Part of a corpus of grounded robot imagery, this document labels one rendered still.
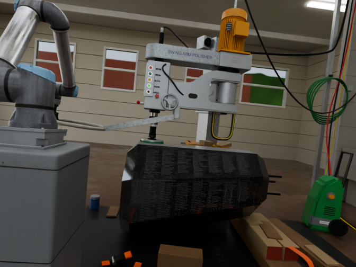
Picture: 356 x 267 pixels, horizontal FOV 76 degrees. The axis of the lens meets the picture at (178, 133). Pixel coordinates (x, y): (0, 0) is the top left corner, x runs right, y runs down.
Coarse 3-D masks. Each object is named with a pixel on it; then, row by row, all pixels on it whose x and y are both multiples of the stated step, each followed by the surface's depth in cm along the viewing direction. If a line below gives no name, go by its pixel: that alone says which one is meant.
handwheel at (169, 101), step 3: (168, 93) 194; (171, 93) 195; (165, 96) 194; (174, 96) 195; (162, 99) 194; (165, 99) 195; (174, 99) 195; (177, 99) 196; (162, 102) 194; (168, 102) 194; (171, 102) 194; (177, 102) 196; (162, 105) 194; (168, 105) 196; (177, 105) 197; (165, 108) 195; (168, 108) 195; (174, 108) 196
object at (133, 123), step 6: (138, 120) 203; (144, 120) 203; (150, 120) 204; (156, 120) 205; (162, 120) 205; (108, 126) 200; (114, 126) 200; (120, 126) 201; (126, 126) 202; (132, 126) 202
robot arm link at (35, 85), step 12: (12, 72) 96; (24, 72) 95; (36, 72) 96; (48, 72) 100; (12, 84) 94; (24, 84) 95; (36, 84) 96; (48, 84) 100; (12, 96) 96; (24, 96) 95; (36, 96) 97; (48, 96) 100
